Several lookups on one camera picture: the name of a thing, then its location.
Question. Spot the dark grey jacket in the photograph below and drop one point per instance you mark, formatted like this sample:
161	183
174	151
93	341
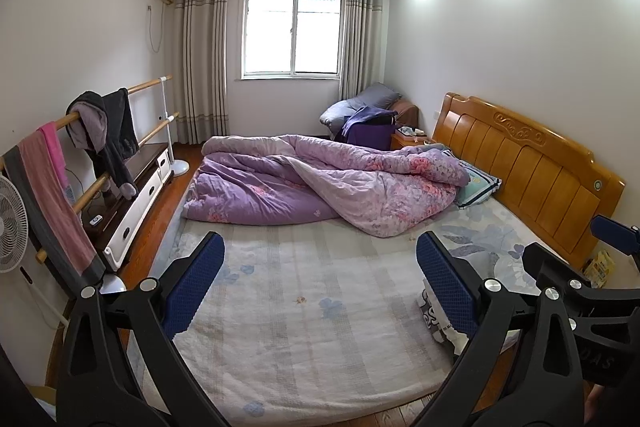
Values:
117	132

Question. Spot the white framed window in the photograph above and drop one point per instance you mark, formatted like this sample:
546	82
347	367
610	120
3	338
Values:
292	29

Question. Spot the pink and grey towel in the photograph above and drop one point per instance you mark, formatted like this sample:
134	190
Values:
50	197

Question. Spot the white and dark tv cabinet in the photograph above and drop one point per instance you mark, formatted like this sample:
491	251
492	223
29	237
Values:
142	192

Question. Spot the teal patterned pillow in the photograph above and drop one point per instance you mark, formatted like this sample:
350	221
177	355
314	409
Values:
477	184

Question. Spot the purple storage bag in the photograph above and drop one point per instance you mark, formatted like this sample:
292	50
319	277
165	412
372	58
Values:
367	138

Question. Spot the purple cloth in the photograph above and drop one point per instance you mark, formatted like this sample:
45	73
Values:
370	114

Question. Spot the wooden bed with floral sheet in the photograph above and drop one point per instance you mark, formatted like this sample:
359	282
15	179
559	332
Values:
300	322

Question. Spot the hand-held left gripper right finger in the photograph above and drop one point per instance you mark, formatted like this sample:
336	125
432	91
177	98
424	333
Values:
445	282

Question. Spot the white standing fan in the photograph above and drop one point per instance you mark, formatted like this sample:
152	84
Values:
10	227

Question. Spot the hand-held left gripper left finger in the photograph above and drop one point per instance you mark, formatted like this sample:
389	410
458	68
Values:
197	277

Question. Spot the wooden nightstand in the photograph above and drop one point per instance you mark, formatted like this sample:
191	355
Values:
407	142

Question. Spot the black and white patterned cloth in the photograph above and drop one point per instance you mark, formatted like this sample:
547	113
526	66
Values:
430	319

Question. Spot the wooden barre rack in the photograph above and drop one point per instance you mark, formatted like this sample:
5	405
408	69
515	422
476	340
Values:
145	84

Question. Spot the purple floral quilt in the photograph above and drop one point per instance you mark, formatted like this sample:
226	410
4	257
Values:
300	182

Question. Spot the white remote control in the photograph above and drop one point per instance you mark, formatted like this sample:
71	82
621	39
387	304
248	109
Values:
94	220

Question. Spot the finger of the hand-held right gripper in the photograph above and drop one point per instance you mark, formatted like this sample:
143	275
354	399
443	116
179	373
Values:
614	233
550	262

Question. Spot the yellow box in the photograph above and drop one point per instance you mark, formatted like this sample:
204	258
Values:
600	266

